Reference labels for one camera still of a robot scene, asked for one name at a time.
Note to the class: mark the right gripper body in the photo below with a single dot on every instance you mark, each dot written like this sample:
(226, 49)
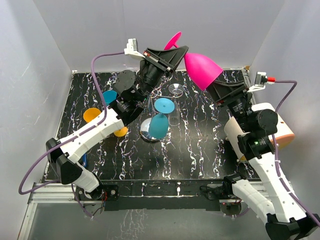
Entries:
(241, 108)

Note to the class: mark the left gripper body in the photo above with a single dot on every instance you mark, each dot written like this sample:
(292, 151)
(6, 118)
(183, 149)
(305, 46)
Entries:
(152, 75)

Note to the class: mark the magenta wine glass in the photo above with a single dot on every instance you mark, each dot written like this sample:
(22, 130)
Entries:
(202, 70)

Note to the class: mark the clear wine glass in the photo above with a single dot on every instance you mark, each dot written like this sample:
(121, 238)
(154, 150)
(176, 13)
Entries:
(177, 90)

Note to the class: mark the blue wine glass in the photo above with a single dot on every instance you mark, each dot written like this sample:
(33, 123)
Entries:
(159, 123)
(109, 96)

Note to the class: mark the orange wine glass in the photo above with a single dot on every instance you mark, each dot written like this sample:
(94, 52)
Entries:
(121, 132)
(90, 114)

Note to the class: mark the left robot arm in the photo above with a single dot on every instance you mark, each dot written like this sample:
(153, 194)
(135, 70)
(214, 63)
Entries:
(132, 89)

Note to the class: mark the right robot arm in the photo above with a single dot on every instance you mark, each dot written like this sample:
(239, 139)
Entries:
(251, 132)

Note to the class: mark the chrome wine glass rack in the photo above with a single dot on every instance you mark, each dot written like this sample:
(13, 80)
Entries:
(161, 91)

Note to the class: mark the blue carabiner clip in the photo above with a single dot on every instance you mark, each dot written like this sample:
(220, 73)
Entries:
(84, 160)

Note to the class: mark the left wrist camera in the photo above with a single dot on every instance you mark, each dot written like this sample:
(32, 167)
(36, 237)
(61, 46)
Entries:
(132, 49)

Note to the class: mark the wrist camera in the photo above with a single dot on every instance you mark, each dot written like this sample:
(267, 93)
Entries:
(132, 49)
(261, 80)

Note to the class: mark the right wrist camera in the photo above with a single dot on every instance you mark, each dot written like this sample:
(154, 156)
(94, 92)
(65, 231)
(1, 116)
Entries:
(261, 80)

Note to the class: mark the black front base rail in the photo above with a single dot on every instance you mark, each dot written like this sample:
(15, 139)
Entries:
(181, 194)

